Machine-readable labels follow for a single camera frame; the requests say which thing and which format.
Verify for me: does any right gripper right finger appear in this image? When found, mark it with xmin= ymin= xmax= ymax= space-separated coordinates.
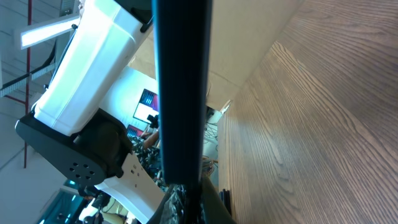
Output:
xmin=201 ymin=177 xmax=236 ymax=224

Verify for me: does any smartphone with blue screen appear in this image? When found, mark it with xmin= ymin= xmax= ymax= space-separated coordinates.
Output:
xmin=152 ymin=0 xmax=213 ymax=185

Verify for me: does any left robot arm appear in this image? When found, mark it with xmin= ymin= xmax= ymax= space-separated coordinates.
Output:
xmin=15 ymin=0 xmax=164 ymax=223

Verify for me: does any ceiling light fixture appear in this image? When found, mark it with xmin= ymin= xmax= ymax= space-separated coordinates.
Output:
xmin=14 ymin=13 xmax=80 ymax=50

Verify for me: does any background computer monitor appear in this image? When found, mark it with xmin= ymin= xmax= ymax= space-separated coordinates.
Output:
xmin=133 ymin=89 xmax=159 ymax=124

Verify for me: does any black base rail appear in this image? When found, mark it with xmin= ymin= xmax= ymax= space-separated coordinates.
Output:
xmin=219 ymin=189 xmax=232 ymax=215

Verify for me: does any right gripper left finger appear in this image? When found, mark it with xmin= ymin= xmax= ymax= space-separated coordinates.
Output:
xmin=147 ymin=185 xmax=186 ymax=224

